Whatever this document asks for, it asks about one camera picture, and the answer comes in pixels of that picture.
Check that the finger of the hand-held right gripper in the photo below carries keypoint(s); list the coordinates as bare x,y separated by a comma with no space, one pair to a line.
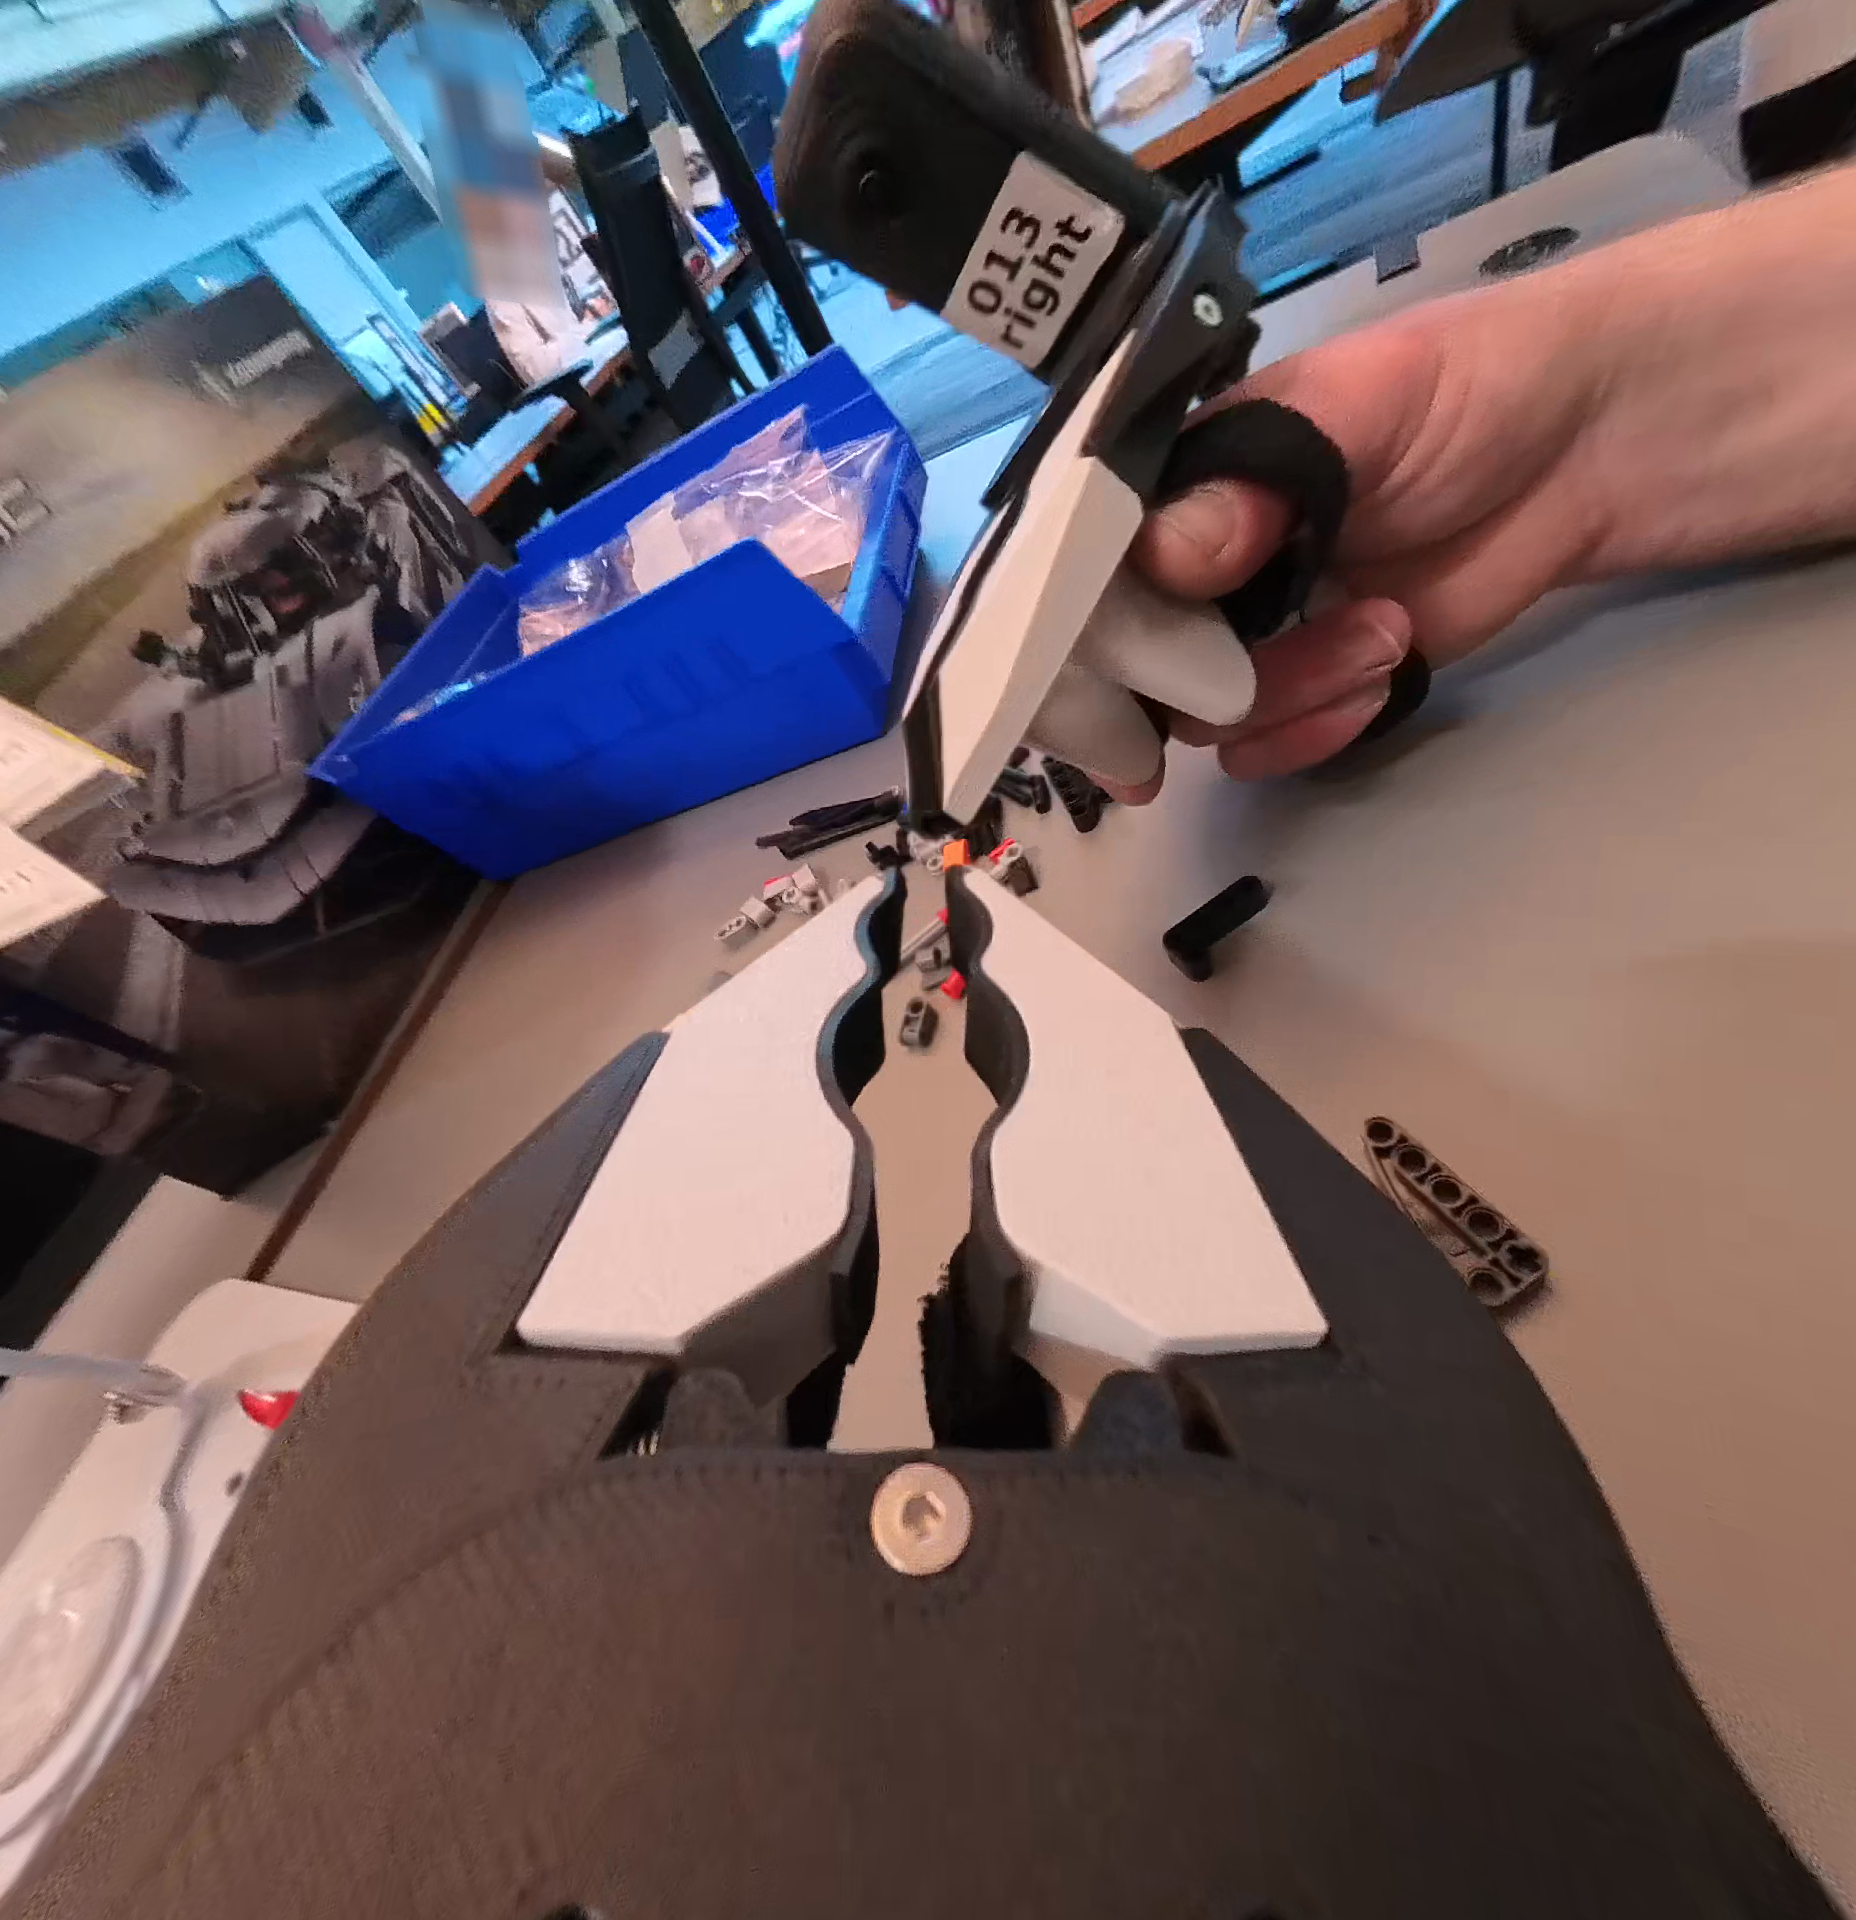
1033,600

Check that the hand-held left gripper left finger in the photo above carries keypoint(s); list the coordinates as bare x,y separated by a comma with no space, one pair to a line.
703,1199

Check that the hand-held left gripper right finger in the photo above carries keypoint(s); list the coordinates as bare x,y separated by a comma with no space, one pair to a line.
1153,1199

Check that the pile of lego pieces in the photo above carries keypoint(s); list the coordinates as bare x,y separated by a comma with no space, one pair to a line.
832,821

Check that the person's right forearm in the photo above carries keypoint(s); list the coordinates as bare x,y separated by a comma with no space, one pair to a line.
1737,361

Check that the black angled lego beam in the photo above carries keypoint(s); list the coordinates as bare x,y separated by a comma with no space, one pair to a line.
1213,925

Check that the black curved lego beam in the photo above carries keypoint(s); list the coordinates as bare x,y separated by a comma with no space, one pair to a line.
1452,1211

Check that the dark printed lego box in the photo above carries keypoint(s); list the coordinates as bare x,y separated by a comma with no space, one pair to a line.
267,674

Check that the person's right hand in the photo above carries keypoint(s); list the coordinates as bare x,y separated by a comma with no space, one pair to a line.
1468,464

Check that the black pole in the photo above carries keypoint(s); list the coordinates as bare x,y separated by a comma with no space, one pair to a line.
735,164

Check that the black office chair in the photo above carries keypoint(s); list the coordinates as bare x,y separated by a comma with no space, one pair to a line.
643,269

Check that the clear plastic parts bags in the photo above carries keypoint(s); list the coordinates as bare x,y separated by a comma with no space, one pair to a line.
719,510

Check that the wooden workbench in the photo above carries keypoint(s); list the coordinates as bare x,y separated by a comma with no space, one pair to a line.
1318,75

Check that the blue plastic bin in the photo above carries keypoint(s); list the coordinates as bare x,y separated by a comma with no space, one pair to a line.
643,720

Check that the round black desk grommet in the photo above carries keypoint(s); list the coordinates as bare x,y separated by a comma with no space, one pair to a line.
1527,253

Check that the dark desk equipment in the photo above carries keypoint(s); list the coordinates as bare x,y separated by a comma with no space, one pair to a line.
1617,60

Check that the open instruction booklet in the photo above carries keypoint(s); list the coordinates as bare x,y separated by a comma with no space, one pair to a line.
28,780

